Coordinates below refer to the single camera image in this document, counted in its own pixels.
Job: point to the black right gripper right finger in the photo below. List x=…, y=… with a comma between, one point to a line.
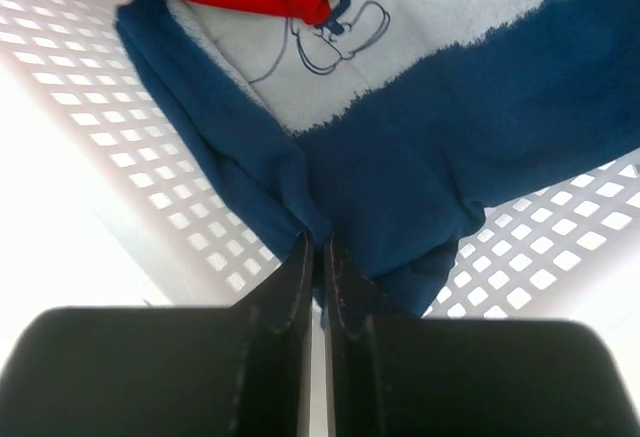
x=393, y=374

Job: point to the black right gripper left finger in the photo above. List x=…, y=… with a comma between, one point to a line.
x=167, y=371

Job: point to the blue cartoon print t-shirt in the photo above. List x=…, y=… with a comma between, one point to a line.
x=394, y=124

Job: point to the white perforated plastic basket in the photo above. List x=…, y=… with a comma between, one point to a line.
x=571, y=250

